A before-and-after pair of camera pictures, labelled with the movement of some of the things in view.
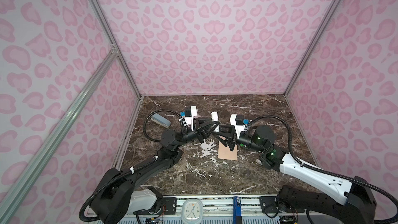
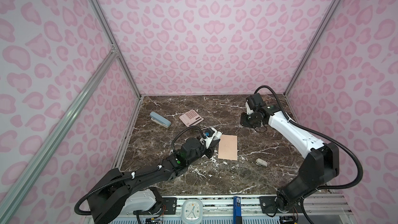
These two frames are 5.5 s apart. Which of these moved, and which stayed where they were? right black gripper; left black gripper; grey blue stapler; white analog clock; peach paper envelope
Moved: right black gripper; left black gripper
Stayed: grey blue stapler; white analog clock; peach paper envelope
